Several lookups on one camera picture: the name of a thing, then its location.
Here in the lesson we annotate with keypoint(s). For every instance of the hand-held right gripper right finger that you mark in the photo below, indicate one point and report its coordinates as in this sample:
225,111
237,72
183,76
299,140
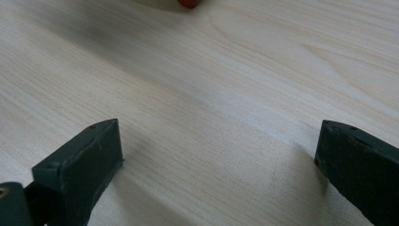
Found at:
360,166

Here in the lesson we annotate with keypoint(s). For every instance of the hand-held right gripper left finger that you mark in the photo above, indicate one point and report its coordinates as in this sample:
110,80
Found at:
82,169

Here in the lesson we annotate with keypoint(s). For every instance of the small red round object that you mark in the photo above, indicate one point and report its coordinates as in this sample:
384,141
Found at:
188,3

